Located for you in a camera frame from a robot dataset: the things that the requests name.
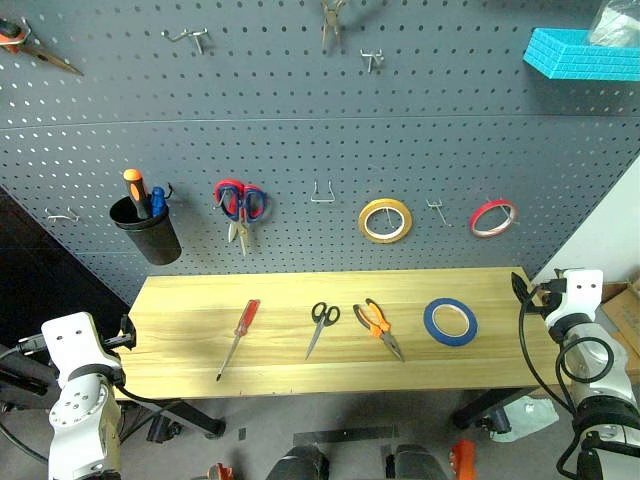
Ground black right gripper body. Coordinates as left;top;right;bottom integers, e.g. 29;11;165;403
525;277;569;317

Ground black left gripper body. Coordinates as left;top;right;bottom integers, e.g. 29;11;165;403
101;327;132;352

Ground grey metal pegboard wall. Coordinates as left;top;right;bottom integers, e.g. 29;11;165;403
0;0;640;306

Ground red tape roll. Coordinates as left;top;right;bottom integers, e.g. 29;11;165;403
468;199;520;240

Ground brown cardboard box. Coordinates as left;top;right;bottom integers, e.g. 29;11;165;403
596;281;640;377

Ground black plastic cup holder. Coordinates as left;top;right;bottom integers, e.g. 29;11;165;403
108;195;183;266

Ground blue tape roll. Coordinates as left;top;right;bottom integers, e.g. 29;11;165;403
423;297;479;349

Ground black metal table leg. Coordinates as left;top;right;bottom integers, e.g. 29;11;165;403
451;387;532;430
117;397;227;440

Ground single prong metal hook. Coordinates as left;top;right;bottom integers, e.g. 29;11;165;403
425;198;454;228

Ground white plastic bag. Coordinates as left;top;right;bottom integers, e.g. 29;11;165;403
489;393;560;443

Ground yellow tape roll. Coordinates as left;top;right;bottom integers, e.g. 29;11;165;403
357;197;414;246

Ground dark rounded shape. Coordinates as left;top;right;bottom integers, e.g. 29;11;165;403
383;443;452;480
267;443;332;480

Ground grey metal floor strip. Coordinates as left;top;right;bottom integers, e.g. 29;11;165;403
292;425;397;445

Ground cyan plastic basket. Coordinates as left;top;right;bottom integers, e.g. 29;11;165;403
522;27;640;83

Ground clear plastic bag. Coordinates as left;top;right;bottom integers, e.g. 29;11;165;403
586;0;640;49

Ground bare metal pliers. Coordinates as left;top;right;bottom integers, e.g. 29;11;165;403
319;0;348;52

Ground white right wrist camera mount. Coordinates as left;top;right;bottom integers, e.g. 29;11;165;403
543;268;605;329

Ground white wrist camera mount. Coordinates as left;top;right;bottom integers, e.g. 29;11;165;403
40;311;122;387
543;268;605;329

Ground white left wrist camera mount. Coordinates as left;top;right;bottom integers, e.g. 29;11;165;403
40;311;122;387

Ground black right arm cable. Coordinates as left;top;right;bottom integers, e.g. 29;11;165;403
517;298;616;480

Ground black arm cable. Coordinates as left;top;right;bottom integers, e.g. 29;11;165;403
517;298;616;480
0;335;174;469

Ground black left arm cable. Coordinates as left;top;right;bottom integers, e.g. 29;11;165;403
0;335;174;469

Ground red handled screwdriver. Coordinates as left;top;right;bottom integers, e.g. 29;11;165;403
215;298;262;383

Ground orange black handled screwdriver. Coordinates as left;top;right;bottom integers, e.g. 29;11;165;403
122;168;153;220

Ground orange handled needle-nose pliers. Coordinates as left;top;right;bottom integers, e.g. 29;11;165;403
352;297;406;364

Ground red blue handled scissors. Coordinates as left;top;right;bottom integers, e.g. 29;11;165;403
213;179;268;257

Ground black handled scissors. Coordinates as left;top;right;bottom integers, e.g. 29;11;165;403
304;301;342;362

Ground wire loop metal hook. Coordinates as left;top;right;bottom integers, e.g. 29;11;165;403
309;180;337;205

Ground orange handled garden shears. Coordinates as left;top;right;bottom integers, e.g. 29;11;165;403
0;17;85;77

